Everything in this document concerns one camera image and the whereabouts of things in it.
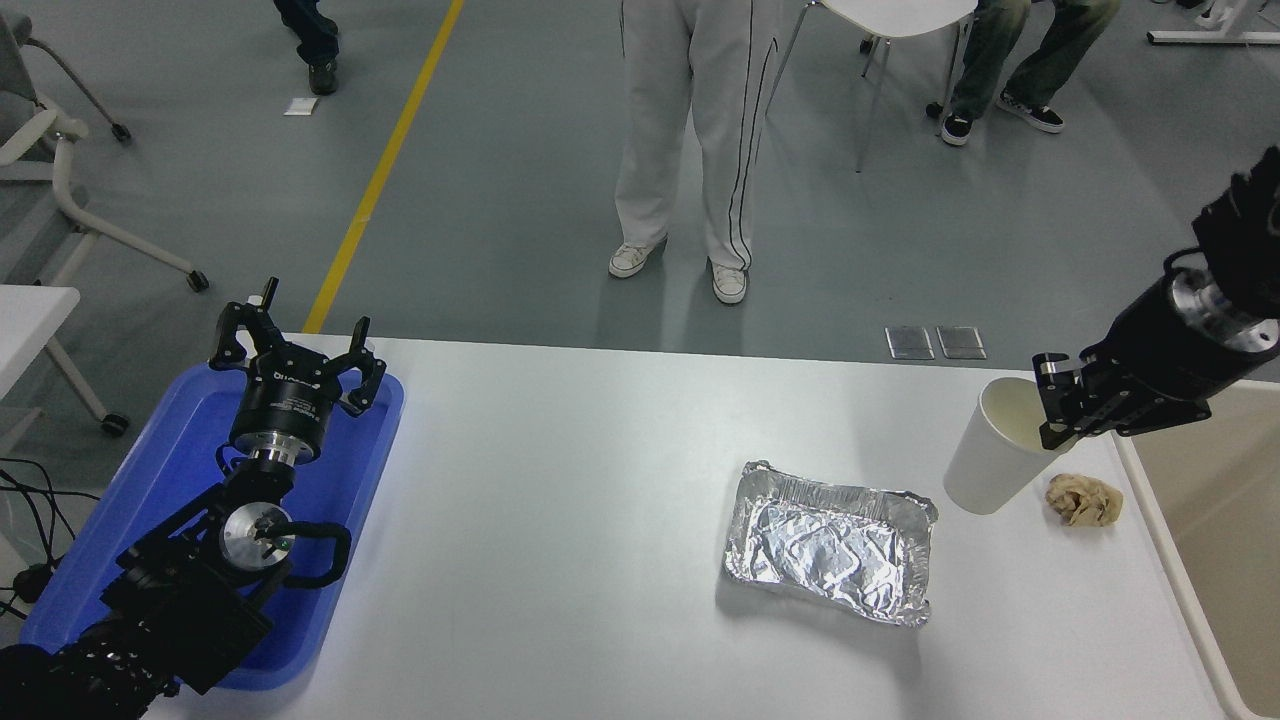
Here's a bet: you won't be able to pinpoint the large pale bin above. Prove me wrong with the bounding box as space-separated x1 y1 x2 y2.
1112 380 1280 720

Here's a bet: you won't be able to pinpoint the white paper cup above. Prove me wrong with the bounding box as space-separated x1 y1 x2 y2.
943 377 1076 516

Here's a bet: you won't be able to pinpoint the blue plastic tray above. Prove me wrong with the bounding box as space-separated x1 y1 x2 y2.
20 362 406 693

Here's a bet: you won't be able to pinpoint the person in dark shoes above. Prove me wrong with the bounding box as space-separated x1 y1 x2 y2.
272 0 341 97

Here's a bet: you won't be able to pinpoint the white desk base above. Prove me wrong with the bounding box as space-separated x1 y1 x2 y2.
1147 0 1280 47

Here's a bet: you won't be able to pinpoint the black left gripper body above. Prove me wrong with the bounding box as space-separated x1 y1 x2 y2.
230 352 346 451

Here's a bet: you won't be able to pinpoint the standing person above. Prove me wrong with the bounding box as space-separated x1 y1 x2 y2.
608 0 783 306

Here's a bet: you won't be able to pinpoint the white chair with metal legs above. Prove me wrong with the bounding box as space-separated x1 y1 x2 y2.
765 0 979 173

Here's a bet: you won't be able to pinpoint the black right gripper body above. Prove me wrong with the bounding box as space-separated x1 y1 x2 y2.
1085 275 1280 401

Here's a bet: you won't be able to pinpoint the crumpled foil tray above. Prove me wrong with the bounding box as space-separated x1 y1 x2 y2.
722 460 941 629

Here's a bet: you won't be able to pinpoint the grey office chair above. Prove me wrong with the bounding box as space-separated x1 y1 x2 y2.
0 10 211 293

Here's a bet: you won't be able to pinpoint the white side table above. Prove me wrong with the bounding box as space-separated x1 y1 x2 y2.
0 284 131 436

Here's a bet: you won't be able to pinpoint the black floor cables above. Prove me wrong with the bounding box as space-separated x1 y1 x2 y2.
0 455 101 621

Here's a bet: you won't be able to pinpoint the crumpled tan paper ball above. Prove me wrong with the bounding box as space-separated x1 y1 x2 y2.
1045 473 1125 528

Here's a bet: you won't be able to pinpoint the seated person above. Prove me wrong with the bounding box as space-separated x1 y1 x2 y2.
938 0 1121 148

